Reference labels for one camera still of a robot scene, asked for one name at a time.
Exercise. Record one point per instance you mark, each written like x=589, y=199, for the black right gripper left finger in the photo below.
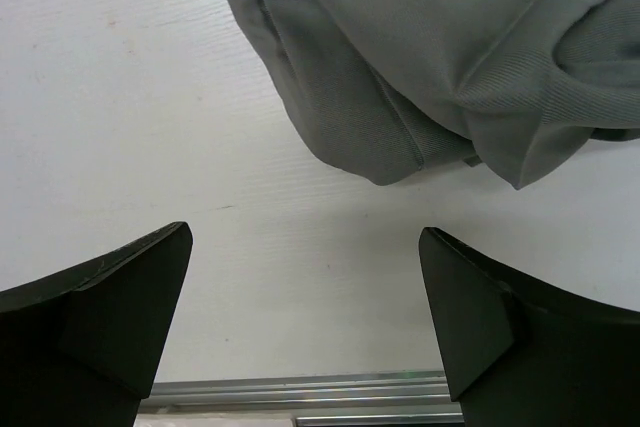
x=81, y=347

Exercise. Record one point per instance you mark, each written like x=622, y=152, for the grey pleated skirt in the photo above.
x=385, y=88

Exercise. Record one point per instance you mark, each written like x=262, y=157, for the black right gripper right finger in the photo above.
x=518, y=351

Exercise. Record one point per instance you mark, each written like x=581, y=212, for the aluminium table edge rail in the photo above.
x=406, y=398

